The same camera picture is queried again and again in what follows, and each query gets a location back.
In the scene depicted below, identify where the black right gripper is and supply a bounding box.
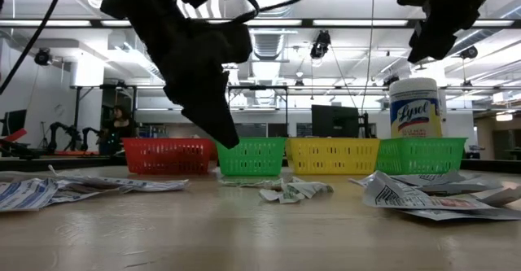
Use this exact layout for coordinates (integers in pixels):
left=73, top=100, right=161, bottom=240
left=407, top=0, right=484, bottom=64

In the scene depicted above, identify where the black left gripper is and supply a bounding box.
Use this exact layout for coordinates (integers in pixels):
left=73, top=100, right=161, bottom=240
left=134, top=16, right=241, bottom=150

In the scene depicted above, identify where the Lysol wipes canister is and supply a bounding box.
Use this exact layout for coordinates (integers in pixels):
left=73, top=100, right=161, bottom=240
left=388, top=76, right=444, bottom=139

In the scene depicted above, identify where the red plastic basket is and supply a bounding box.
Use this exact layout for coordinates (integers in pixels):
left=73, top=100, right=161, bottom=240
left=121, top=137, right=217, bottom=176

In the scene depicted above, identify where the green plastic basket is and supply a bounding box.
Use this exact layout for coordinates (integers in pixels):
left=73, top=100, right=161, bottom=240
left=215, top=137, right=287, bottom=177
left=374, top=137, right=468, bottom=177

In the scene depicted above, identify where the person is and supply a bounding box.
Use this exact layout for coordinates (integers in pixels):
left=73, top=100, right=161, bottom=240
left=106, top=104, right=138, bottom=156

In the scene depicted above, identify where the black computer monitor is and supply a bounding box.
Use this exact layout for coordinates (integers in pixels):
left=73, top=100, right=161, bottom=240
left=310, top=103, right=361, bottom=139
left=0, top=108, right=28, bottom=138

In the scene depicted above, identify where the yellow plastic basket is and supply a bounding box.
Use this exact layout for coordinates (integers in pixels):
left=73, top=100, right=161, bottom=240
left=285, top=137, right=382, bottom=176

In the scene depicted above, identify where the orange strip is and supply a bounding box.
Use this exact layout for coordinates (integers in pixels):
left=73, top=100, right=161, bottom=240
left=55, top=150, right=99, bottom=157

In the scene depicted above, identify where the red flat object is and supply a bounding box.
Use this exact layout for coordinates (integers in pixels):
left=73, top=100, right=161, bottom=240
left=0, top=128, right=28, bottom=142

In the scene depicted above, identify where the black hanging camera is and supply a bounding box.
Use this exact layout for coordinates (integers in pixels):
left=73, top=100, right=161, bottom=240
left=33, top=48, right=54, bottom=67
left=309, top=29, right=332, bottom=60
left=459, top=45, right=479, bottom=60

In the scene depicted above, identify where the thin hanging cable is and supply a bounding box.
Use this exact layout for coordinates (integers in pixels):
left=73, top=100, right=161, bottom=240
left=360, top=0, right=376, bottom=116

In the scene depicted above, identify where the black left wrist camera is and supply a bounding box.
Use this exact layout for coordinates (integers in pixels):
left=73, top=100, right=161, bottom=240
left=219, top=22, right=254, bottom=64

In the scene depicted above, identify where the black overhead frame beam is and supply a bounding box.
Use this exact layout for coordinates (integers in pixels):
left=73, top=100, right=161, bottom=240
left=0, top=17, right=521, bottom=29

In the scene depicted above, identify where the silver ventilation duct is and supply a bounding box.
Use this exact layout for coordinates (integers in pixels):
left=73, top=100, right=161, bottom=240
left=243, top=0, right=300, bottom=107

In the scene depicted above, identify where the black background workstation frame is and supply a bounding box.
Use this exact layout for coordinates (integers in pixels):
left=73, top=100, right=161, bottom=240
left=69, top=83, right=391, bottom=156

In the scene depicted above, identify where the black table edge rail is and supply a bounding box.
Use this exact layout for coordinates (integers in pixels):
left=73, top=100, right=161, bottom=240
left=0, top=155, right=521, bottom=173

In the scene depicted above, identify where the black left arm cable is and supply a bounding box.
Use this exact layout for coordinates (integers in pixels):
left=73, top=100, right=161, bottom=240
left=0, top=0, right=309, bottom=97

